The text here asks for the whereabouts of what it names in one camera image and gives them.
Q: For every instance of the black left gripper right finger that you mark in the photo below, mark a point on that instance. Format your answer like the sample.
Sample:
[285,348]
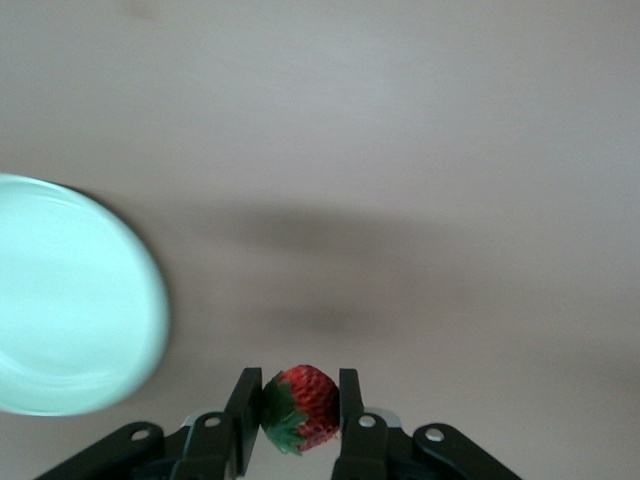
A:
[365,450]

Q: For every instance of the pale green round plate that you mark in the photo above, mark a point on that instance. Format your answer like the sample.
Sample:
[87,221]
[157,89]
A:
[75,300]

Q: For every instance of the red strawberry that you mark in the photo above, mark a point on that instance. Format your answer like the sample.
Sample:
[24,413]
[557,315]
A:
[315,400]

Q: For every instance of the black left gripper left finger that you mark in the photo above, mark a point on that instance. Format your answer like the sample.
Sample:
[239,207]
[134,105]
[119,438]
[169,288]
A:
[210,450]

